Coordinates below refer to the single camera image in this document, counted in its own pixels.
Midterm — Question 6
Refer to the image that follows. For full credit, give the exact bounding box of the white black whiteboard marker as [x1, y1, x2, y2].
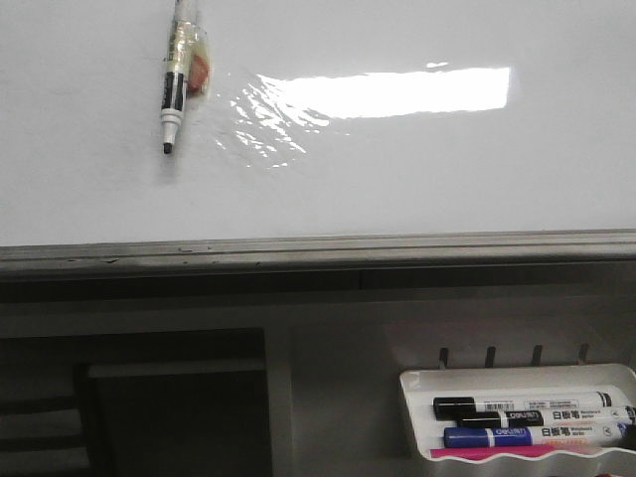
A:
[160, 0, 212, 155]

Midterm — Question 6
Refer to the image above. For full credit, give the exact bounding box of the white glossy whiteboard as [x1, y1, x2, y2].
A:
[1, 1, 635, 277]

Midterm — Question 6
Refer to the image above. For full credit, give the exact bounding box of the blue capped whiteboard marker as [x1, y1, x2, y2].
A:
[443, 423, 635, 448]

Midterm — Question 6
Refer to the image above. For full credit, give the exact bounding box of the white plastic marker tray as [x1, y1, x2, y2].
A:
[399, 364, 635, 476]

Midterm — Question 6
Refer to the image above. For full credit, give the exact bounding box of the black capped marker upper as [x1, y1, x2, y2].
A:
[432, 391, 615, 420]

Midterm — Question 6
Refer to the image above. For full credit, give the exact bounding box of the black capped marker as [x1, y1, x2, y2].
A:
[456, 406, 635, 428]
[432, 391, 615, 420]

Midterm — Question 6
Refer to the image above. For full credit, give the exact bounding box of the pink marker in tray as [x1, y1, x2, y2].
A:
[429, 444, 556, 461]

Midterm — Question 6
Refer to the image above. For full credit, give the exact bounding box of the black capped marker middle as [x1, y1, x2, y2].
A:
[456, 406, 635, 428]

